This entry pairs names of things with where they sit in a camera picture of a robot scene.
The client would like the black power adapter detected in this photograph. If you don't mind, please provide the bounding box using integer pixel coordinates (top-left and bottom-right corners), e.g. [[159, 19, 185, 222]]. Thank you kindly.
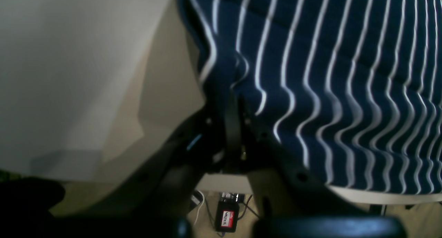
[[214, 192, 245, 233]]

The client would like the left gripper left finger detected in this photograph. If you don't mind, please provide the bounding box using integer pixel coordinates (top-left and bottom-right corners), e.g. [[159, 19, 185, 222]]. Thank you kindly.
[[52, 107, 223, 238]]

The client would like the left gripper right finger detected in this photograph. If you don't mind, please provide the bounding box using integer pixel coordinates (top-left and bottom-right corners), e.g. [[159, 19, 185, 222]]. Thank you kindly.
[[224, 93, 407, 238]]

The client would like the navy white striped t-shirt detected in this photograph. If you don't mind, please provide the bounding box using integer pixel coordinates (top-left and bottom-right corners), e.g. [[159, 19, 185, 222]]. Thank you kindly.
[[178, 0, 442, 195]]

